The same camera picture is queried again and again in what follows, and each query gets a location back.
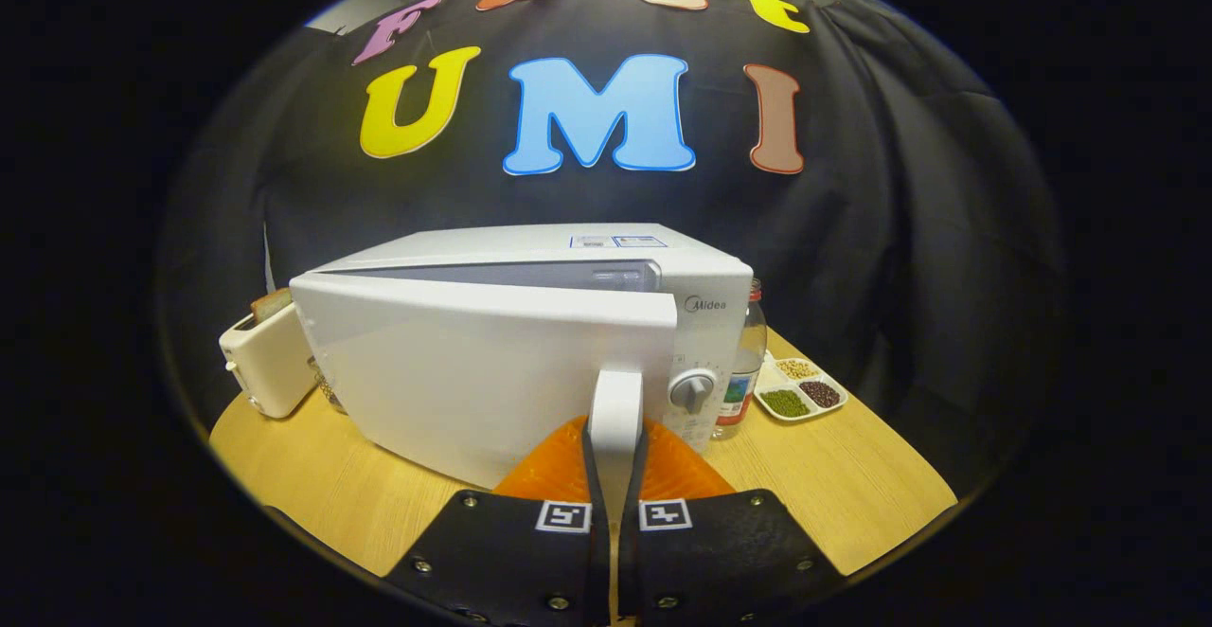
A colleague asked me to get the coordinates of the white microwave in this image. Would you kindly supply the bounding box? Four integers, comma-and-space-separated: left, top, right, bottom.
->
289, 223, 755, 514

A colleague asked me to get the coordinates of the clear plastic bottle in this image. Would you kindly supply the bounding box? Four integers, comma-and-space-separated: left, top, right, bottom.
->
712, 278, 769, 440

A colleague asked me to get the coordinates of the cream toaster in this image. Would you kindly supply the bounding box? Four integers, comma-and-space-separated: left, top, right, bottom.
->
219, 300, 318, 420

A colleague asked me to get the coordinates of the metal wire basket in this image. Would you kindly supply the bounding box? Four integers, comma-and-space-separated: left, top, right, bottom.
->
308, 357, 347, 415

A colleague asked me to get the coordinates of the bread slice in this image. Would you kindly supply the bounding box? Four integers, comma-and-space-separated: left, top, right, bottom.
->
251, 288, 294, 325

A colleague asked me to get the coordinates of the black backdrop cloth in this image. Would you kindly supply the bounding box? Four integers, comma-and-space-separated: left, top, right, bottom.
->
156, 0, 1066, 495

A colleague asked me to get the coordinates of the white divided dish with beans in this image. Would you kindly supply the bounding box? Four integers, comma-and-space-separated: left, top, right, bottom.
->
754, 354, 848, 422

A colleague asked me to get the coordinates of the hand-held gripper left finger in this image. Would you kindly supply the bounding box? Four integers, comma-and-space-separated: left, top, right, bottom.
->
383, 416, 612, 627

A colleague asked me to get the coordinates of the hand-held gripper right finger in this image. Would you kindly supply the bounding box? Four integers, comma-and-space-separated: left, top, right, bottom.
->
615, 419, 846, 627

